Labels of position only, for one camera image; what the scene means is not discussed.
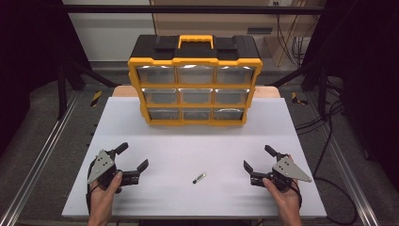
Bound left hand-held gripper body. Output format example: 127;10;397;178
87;150;140;193

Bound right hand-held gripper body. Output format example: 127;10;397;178
249;153;313;193

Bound clear plastic drawer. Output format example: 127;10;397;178
136;65;176;85

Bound yellow black organizer box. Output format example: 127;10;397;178
127;34;263;127

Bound person's left hand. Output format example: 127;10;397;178
88;170;124;220

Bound person's right hand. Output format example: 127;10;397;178
262;154;304;221

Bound left yellow clamp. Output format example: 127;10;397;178
89;89;104;107

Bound yellow clamp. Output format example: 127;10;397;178
291;91;309;106
89;89;104;107

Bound wooden table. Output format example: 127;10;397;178
112;85;281;99

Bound right yellow clamp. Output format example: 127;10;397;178
291;91;309;106

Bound black metal stand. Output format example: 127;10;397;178
56;59;120;121
269;59;329;121

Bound set of clear drawers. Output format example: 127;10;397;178
141;65;255;121

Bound black curtain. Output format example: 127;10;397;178
0;0;92;158
300;0;399;189

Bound wooden cabinet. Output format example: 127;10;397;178
150;0;327;67

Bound black horizontal bar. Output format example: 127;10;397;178
62;4;327;15

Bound right hand-held gripper cable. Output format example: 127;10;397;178
290;180;304;211

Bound hand-held gripper cable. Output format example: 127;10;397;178
290;180;304;211
85;158;102;215

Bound left hand-held gripper cable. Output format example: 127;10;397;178
85;158;102;215

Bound black floor cable bundle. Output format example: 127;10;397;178
295;100;344;136

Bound long black floor cable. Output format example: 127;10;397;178
311;93;359;226

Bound aluminium floor rail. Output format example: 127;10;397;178
0;90;79;226
309;93;381;226

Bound hanging background cables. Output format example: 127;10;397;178
275;1;314;67

